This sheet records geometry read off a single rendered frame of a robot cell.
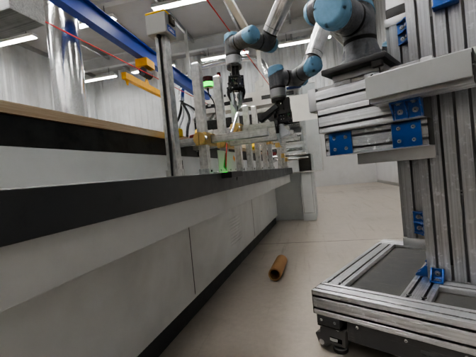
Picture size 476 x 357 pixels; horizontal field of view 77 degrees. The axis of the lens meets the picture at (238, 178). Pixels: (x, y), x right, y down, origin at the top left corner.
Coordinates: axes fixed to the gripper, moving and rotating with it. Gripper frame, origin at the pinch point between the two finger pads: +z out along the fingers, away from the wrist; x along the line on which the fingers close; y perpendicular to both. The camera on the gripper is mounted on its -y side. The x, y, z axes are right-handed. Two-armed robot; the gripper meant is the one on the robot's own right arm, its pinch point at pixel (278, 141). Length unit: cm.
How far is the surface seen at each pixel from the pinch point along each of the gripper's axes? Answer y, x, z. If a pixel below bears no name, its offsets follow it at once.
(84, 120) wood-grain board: -46, -71, -7
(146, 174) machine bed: -47, -41, 9
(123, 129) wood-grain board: -46, -53, -7
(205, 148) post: -25.4, -30.7, 1.4
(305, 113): 2, 248, -53
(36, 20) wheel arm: -1, -124, -1
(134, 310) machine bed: -48, -56, 56
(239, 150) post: -25.5, 19.3, 0.1
